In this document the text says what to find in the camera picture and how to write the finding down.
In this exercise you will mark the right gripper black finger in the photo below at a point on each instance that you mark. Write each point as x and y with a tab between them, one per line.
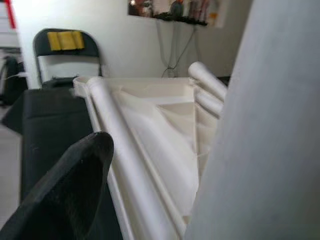
62	195

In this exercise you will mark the white plastic table top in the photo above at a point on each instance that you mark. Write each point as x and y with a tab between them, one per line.
175	140

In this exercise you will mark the black floor bag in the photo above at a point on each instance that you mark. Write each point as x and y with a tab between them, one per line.
10	80

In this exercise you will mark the black folding chair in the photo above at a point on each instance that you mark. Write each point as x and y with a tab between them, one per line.
91	45

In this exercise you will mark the yellow chair cushion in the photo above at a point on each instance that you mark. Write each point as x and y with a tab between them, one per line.
65	41

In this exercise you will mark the black wall shelf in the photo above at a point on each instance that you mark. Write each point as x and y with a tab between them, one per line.
195	22

